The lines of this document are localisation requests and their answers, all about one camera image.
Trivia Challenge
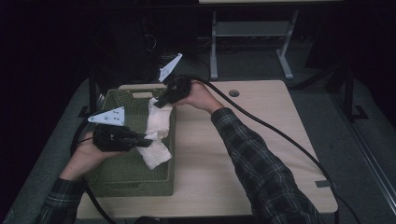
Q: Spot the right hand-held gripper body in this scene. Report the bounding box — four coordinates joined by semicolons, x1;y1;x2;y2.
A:
158;52;193;103

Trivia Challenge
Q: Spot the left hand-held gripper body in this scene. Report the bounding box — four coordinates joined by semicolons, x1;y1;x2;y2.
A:
87;105;138;153

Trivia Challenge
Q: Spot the white bear-print baby garment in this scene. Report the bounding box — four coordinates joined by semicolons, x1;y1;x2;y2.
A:
135;96;175;171

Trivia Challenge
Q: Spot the green woven basket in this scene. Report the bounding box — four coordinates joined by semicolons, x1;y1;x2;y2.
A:
76;87;177;199

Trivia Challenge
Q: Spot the person's right hand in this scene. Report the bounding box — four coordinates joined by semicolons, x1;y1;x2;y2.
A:
177;80;226;115

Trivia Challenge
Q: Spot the person's left hand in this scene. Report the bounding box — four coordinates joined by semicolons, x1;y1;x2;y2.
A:
59;131;125;182

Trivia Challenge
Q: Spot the black metal stand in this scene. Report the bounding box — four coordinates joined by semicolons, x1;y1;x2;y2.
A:
77;67;101;122
341;65;370;123

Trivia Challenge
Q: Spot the grey metal floor rail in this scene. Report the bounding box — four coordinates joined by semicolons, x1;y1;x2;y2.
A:
89;92;106;125
329;92;396;217

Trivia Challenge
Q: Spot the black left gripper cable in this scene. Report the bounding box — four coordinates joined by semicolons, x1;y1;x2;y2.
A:
69;117;119;224

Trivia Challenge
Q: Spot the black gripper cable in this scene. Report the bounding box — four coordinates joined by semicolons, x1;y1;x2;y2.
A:
69;117;119;224
167;74;341;224

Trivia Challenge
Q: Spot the tangle of floor cables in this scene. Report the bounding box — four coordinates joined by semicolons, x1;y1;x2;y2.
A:
141;31;213;84

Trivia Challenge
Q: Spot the grey metal frame table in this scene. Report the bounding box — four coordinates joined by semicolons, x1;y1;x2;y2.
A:
198;0;344;81

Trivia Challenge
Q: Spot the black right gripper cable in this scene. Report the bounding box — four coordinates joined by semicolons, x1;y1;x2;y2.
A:
167;74;341;224

